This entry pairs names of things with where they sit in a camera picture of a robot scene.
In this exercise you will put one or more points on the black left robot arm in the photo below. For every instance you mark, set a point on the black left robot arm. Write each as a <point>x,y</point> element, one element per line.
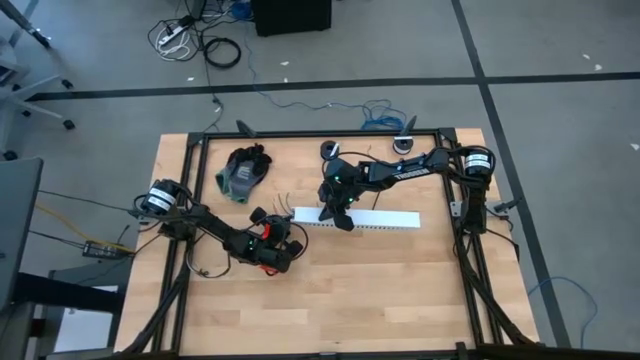
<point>210,225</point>

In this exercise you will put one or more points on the grey desk panel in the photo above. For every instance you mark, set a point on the grey desk panel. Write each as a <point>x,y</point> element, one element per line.
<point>20,225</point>

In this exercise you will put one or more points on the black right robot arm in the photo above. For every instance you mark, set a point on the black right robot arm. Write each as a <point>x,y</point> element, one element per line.
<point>435,167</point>

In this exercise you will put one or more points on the black aluminium table frame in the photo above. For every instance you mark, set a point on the black aluminium table frame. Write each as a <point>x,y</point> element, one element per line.
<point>320,134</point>

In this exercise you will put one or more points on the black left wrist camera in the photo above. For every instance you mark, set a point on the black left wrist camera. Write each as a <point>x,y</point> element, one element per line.
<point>262,255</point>

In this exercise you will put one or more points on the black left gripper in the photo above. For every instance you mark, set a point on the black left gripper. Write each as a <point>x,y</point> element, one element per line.
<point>280,232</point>

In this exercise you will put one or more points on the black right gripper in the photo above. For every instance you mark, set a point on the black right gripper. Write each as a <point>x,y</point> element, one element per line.
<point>340,205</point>

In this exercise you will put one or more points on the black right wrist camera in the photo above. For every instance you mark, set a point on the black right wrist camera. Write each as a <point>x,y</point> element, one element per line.
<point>345,172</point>

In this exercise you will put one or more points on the black cabinet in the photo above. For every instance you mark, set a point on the black cabinet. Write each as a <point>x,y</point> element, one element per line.
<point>290,17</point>

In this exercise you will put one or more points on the white power strip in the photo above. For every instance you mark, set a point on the white power strip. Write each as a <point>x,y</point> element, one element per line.
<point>170,36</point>

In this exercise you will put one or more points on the grey office chair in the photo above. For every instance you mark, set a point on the grey office chair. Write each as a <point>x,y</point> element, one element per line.
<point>12,70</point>

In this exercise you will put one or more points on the white duct cover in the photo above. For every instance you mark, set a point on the white duct cover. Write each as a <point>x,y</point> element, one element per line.
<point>380,218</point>

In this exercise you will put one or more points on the grey metal bracket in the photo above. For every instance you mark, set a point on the grey metal bracket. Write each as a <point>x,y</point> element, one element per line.
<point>456,207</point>
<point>137,215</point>

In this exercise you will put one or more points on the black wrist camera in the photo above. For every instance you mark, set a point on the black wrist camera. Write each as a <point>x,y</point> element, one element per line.
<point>345,172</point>
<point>262,255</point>

